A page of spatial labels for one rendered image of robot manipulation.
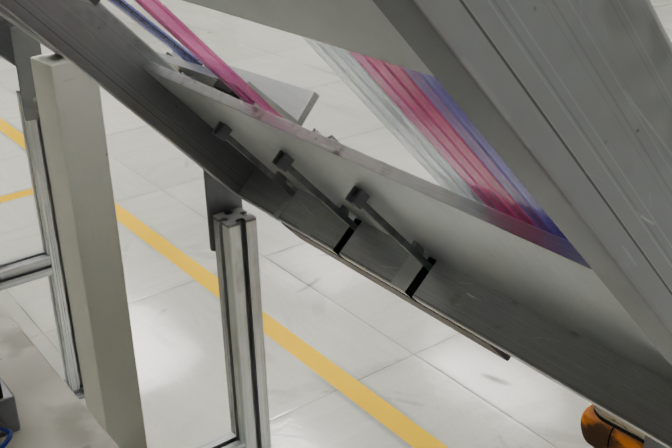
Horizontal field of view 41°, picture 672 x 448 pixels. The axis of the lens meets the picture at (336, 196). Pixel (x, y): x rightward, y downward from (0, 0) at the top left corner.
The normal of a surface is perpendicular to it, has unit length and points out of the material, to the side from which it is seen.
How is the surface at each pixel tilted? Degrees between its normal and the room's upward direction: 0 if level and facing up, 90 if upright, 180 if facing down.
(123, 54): 90
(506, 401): 0
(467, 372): 0
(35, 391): 0
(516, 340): 42
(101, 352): 90
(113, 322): 90
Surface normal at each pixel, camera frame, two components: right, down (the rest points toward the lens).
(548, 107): 0.60, 0.30
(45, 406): -0.03, -0.92
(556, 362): -0.56, -0.51
